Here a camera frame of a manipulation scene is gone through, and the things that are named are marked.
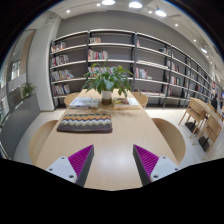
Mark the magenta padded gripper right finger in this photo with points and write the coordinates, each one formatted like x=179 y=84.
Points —
x=151 y=167

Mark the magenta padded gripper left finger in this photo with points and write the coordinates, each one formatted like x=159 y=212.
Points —
x=74 y=168

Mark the zigzag patterned folded towel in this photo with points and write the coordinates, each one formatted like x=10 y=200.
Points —
x=86 y=123

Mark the wooden chair near right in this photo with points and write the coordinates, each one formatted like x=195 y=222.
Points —
x=173 y=137

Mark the wooden chair near left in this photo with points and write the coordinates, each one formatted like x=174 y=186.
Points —
x=39 y=139

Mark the wooden chair far right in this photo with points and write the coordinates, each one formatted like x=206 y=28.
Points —
x=141 y=98

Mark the wooden chair far left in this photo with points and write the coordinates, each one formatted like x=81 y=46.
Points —
x=69 y=98

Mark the wooden side chair front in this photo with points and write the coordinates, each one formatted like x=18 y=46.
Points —
x=207 y=136

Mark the wooden side chair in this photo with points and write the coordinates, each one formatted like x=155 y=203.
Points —
x=207 y=136
x=196 y=110

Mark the green book stack right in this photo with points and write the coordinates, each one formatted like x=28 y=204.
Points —
x=125 y=103

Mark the wooden side chair back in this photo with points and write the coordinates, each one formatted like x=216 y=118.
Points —
x=196 y=110

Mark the wooden side table right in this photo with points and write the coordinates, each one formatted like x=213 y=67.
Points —
x=207 y=109

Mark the small plant on ledge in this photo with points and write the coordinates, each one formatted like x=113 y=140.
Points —
x=27 y=90

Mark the green potted plant in vase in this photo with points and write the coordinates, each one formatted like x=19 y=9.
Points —
x=102 y=78

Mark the large wall bookshelf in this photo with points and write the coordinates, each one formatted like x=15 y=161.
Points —
x=167 y=75

